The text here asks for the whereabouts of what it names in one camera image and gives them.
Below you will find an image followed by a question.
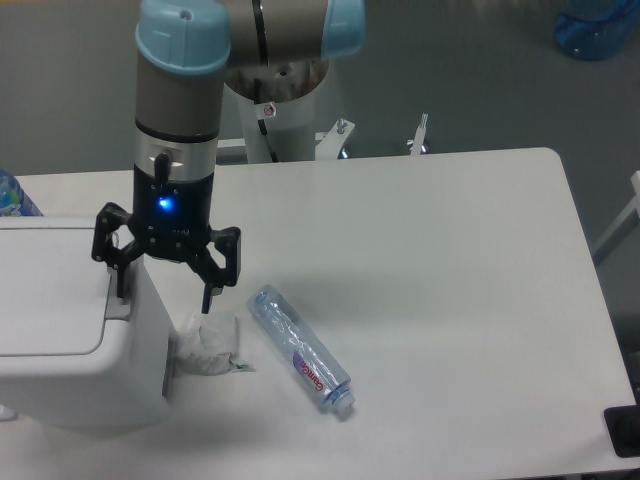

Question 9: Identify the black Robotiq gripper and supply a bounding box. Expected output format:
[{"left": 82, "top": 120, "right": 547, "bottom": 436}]
[{"left": 91, "top": 168, "right": 241, "bottom": 314}]

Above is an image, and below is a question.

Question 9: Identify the white push-lid trash can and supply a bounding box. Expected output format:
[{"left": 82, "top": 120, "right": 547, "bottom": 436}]
[{"left": 1, "top": 217, "right": 177, "bottom": 428}]

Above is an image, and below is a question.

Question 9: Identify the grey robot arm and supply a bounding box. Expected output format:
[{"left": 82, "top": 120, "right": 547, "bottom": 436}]
[{"left": 91, "top": 1, "right": 366, "bottom": 307}]

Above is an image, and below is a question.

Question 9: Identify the crumpled white paper wrapper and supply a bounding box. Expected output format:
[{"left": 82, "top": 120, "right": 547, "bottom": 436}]
[{"left": 176, "top": 311, "right": 255, "bottom": 376}]

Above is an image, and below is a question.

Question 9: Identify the blue labelled bottle at left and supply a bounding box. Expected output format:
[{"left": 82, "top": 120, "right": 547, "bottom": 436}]
[{"left": 1, "top": 169, "right": 43, "bottom": 217}]

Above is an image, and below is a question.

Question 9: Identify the clear empty plastic bottle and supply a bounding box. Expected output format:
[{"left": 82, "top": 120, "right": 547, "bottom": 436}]
[{"left": 246, "top": 284, "right": 355, "bottom": 418}]

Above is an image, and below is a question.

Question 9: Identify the large blue water jug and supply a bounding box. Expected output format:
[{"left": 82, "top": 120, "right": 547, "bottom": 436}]
[{"left": 552, "top": 1, "right": 639, "bottom": 61}]

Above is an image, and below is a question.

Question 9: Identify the black clamp at table corner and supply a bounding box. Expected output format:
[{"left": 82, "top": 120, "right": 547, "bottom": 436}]
[{"left": 604, "top": 405, "right": 639, "bottom": 458}]

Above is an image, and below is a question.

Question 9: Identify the white left mounting bracket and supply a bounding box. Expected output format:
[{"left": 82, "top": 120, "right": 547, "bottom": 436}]
[{"left": 216, "top": 138, "right": 247, "bottom": 165}]

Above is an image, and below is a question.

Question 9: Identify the white mounting bracket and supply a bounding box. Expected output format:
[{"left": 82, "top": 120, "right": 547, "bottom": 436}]
[
  {"left": 216, "top": 138, "right": 247, "bottom": 165},
  {"left": 315, "top": 118, "right": 356, "bottom": 161},
  {"left": 407, "top": 112, "right": 430, "bottom": 156}
]

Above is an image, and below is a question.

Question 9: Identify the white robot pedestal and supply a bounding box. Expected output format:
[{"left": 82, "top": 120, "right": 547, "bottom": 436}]
[{"left": 226, "top": 60, "right": 330, "bottom": 164}]

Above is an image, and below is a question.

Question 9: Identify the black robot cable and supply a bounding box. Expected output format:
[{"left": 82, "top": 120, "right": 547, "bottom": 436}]
[{"left": 252, "top": 77, "right": 280, "bottom": 163}]

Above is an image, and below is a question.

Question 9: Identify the white middle mounting bracket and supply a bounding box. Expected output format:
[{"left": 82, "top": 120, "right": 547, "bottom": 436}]
[{"left": 315, "top": 118, "right": 356, "bottom": 161}]

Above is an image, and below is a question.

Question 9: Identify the white right mounting bracket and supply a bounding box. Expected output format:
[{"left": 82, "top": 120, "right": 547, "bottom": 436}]
[{"left": 407, "top": 112, "right": 430, "bottom": 156}]

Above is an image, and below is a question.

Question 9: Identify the white frame at right edge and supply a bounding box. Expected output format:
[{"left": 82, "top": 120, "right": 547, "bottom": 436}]
[{"left": 592, "top": 171, "right": 639, "bottom": 267}]

